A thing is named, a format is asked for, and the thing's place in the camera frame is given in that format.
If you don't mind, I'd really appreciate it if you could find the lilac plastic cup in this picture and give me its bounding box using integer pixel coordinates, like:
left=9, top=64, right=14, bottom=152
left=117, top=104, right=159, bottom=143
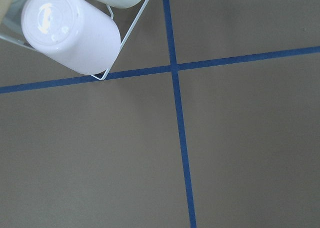
left=21, top=0, right=121, bottom=75

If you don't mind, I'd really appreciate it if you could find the white wire cup rack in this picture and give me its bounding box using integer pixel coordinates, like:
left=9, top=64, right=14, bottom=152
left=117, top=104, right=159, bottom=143
left=0, top=0, right=149, bottom=80

